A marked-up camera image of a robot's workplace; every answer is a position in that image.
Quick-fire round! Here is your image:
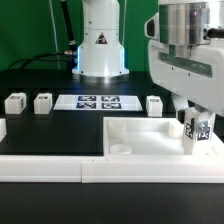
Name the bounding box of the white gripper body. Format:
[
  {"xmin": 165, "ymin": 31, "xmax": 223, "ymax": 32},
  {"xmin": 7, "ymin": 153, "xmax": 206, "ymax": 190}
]
[{"xmin": 148, "ymin": 39, "xmax": 224, "ymax": 116}]

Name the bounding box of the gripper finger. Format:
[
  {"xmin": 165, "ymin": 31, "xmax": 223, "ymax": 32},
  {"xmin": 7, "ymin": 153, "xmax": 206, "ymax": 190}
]
[
  {"xmin": 172, "ymin": 93, "xmax": 189, "ymax": 124},
  {"xmin": 195, "ymin": 105, "xmax": 211, "ymax": 134}
]

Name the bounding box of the white square tabletop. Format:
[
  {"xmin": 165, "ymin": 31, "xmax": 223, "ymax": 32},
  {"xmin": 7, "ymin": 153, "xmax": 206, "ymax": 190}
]
[{"xmin": 102, "ymin": 116, "xmax": 224, "ymax": 158}]

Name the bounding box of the white sheet with markers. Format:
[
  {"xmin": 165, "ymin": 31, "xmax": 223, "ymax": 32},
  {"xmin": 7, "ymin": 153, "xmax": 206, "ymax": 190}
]
[{"xmin": 54, "ymin": 95, "xmax": 142, "ymax": 111}]

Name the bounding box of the white left fence bar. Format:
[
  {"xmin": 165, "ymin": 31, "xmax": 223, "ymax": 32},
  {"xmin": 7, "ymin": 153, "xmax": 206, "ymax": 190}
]
[{"xmin": 0, "ymin": 118, "xmax": 7, "ymax": 142}]

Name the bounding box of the white fence bar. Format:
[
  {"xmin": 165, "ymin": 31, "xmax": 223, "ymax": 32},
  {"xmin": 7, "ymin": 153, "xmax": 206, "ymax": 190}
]
[
  {"xmin": 0, "ymin": 118, "xmax": 7, "ymax": 142},
  {"xmin": 0, "ymin": 156, "xmax": 224, "ymax": 183}
]

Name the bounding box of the white front fence bar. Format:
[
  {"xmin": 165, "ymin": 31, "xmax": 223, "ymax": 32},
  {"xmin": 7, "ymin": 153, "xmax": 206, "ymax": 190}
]
[{"xmin": 0, "ymin": 156, "xmax": 224, "ymax": 183}]

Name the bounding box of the black cable with connector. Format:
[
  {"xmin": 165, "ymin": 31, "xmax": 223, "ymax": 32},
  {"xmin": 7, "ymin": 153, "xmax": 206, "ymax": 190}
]
[{"xmin": 7, "ymin": 50, "xmax": 79, "ymax": 70}]

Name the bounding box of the black upright cable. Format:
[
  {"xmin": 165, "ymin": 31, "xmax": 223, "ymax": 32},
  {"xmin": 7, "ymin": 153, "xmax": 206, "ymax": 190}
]
[{"xmin": 60, "ymin": 0, "xmax": 78, "ymax": 53}]

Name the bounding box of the thin white cable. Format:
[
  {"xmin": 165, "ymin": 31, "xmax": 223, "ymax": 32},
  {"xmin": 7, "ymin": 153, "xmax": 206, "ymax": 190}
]
[{"xmin": 48, "ymin": 0, "xmax": 62, "ymax": 71}]

